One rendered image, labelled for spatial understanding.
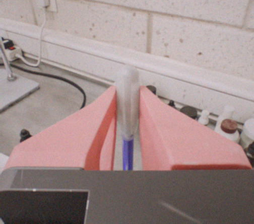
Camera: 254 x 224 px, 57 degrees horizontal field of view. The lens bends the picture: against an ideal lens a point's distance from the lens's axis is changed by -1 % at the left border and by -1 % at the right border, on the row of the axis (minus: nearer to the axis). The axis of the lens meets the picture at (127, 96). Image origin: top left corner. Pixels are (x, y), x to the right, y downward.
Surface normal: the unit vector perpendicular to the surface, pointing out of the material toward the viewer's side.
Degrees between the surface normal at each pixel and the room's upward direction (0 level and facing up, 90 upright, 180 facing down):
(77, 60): 90
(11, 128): 0
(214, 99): 90
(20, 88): 0
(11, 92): 0
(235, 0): 90
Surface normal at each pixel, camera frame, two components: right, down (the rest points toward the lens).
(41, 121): 0.00, -0.81
